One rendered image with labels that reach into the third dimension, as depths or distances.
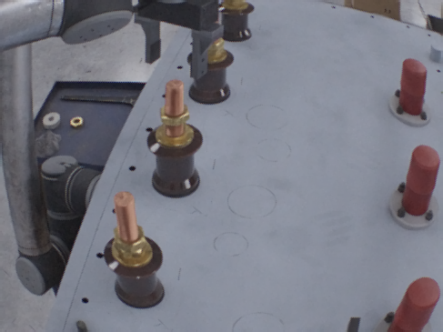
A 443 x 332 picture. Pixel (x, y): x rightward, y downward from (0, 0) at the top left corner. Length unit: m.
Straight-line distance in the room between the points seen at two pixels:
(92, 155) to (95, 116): 0.19
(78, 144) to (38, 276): 0.82
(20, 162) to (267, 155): 0.51
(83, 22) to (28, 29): 0.08
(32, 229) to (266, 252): 0.53
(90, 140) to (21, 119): 0.86
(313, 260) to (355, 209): 0.15
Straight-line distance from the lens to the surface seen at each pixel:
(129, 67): 4.13
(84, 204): 1.43
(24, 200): 1.39
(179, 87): 1.13
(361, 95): 1.53
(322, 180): 1.29
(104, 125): 2.22
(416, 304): 0.93
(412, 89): 1.45
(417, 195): 1.20
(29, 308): 2.83
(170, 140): 1.19
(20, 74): 1.32
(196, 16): 1.01
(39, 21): 0.81
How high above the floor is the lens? 2.21
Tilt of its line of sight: 41 degrees down
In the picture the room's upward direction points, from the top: 2 degrees clockwise
